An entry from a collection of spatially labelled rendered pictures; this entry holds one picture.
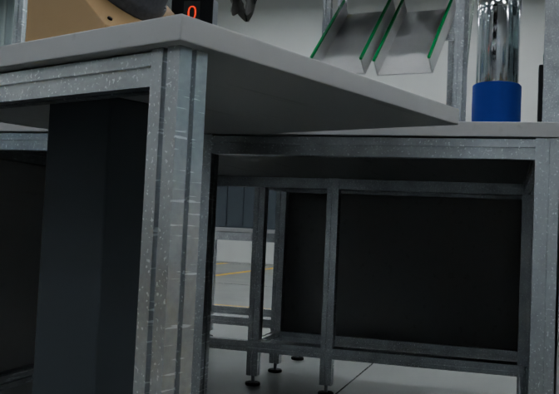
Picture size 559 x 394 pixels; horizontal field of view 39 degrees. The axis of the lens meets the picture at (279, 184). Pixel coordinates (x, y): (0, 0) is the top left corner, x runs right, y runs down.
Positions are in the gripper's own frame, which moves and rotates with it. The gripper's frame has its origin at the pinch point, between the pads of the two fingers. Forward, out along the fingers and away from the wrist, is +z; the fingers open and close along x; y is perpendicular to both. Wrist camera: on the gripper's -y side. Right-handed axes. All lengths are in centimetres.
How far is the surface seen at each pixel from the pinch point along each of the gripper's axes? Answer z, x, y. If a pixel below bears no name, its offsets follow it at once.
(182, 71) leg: -46, 30, 102
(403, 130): 5, 44, 42
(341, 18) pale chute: 3.8, 23.2, -3.9
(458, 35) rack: 6, 52, 2
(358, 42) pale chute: 4.8, 29.3, 6.7
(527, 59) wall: 562, 90, -906
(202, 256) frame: 26, 1, 60
